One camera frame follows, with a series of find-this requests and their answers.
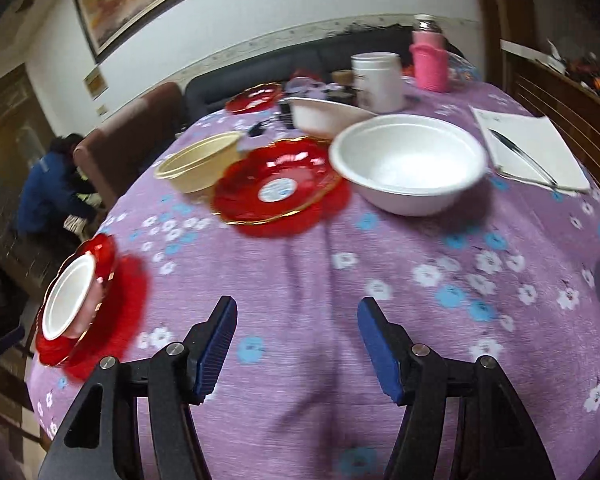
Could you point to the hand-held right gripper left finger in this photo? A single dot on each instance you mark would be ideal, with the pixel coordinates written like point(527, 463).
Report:
point(215, 345)

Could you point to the black pen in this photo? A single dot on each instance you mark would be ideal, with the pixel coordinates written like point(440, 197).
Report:
point(520, 152)

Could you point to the white plastic jar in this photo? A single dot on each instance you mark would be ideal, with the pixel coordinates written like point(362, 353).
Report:
point(377, 82)

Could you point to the small black object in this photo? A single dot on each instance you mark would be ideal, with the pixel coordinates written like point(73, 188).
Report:
point(255, 129)

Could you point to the brown chair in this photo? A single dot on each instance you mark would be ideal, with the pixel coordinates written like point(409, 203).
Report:
point(130, 135)

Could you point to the dark jar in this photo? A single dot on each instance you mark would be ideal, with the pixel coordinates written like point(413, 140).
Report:
point(340, 93)

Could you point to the gold wall plaque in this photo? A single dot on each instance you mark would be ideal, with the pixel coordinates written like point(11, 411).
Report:
point(94, 82)

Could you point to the red plate with white label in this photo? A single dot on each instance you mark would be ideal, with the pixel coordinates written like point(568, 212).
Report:
point(250, 205)

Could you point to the cream plastic bowl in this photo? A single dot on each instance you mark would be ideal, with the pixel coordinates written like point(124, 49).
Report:
point(195, 165)

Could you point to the white notebook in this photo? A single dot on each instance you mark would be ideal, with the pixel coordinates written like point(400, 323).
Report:
point(550, 145)

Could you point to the black leather sofa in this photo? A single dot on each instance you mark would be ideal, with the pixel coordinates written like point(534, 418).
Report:
point(280, 65)

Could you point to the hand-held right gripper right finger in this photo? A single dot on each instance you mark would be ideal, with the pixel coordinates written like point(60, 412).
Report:
point(380, 350)

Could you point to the red gold-rimmed plate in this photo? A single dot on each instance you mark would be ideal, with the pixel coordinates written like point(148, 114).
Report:
point(252, 97)
point(105, 255)

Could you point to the medium white bowl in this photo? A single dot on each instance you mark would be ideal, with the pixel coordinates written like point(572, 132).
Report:
point(320, 115)

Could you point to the purple floral tablecloth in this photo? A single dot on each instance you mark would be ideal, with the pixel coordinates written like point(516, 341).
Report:
point(300, 270)

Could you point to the pink sleeved bottle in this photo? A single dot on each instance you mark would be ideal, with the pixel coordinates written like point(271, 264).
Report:
point(430, 65)

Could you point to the floral bag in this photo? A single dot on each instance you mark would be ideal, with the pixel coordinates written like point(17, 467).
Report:
point(462, 67)

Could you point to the wooden glass door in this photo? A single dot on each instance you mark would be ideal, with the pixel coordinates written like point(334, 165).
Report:
point(5, 110)

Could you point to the large white bowl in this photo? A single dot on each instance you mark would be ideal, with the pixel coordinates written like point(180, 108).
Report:
point(405, 160)

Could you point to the small white bowl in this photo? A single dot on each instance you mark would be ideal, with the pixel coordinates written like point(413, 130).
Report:
point(67, 295)

